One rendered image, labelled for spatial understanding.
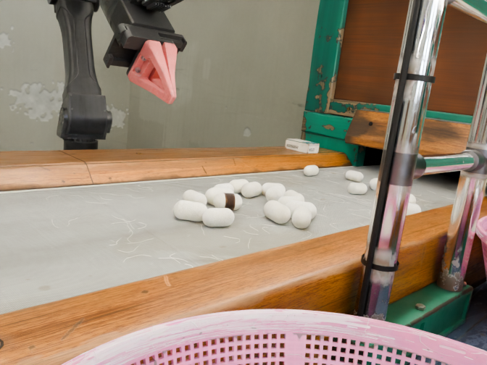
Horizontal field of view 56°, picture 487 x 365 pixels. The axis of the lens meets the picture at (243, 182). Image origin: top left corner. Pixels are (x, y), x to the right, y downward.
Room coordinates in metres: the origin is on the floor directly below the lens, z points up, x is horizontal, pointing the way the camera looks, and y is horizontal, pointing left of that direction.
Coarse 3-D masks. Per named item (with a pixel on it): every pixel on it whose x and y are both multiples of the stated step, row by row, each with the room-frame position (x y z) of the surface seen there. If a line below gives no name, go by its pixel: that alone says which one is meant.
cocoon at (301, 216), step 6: (294, 210) 0.48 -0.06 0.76; (300, 210) 0.47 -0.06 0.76; (306, 210) 0.47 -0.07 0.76; (294, 216) 0.47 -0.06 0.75; (300, 216) 0.46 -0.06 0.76; (306, 216) 0.46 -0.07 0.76; (294, 222) 0.46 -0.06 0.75; (300, 222) 0.46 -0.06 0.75; (306, 222) 0.46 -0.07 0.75; (300, 228) 0.47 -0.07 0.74
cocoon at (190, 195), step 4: (188, 192) 0.50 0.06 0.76; (192, 192) 0.50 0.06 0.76; (196, 192) 0.50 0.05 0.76; (184, 196) 0.50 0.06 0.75; (188, 196) 0.50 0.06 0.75; (192, 196) 0.50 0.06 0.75; (196, 196) 0.49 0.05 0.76; (200, 196) 0.49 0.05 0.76; (204, 196) 0.50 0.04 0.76; (184, 200) 0.50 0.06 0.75; (188, 200) 0.50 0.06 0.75; (192, 200) 0.49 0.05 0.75; (196, 200) 0.49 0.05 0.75; (200, 200) 0.49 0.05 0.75; (204, 200) 0.49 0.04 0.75; (204, 204) 0.49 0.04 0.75
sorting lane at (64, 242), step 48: (0, 192) 0.47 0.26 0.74; (48, 192) 0.50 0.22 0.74; (96, 192) 0.52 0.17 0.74; (144, 192) 0.55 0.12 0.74; (336, 192) 0.68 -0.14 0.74; (432, 192) 0.77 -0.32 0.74; (0, 240) 0.34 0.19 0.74; (48, 240) 0.35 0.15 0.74; (96, 240) 0.37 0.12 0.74; (144, 240) 0.38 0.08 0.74; (192, 240) 0.39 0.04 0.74; (240, 240) 0.41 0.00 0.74; (288, 240) 0.43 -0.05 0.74; (0, 288) 0.27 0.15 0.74; (48, 288) 0.27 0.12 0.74; (96, 288) 0.28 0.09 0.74
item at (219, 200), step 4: (216, 196) 0.50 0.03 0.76; (220, 196) 0.50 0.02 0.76; (224, 196) 0.50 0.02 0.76; (236, 196) 0.51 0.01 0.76; (240, 196) 0.51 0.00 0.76; (216, 200) 0.50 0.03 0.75; (220, 200) 0.50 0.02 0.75; (224, 200) 0.50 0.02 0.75; (236, 200) 0.50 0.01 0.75; (240, 200) 0.51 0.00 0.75; (216, 204) 0.50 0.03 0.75; (220, 204) 0.50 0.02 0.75; (224, 204) 0.50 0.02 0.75; (236, 204) 0.50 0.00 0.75; (240, 204) 0.51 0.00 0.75; (236, 208) 0.51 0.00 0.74
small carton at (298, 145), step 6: (288, 144) 0.93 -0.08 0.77; (294, 144) 0.92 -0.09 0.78; (300, 144) 0.91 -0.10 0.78; (306, 144) 0.90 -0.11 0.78; (312, 144) 0.90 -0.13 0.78; (318, 144) 0.91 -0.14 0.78; (294, 150) 0.92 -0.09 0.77; (300, 150) 0.90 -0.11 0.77; (306, 150) 0.89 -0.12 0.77; (312, 150) 0.90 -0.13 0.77; (318, 150) 0.92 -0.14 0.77
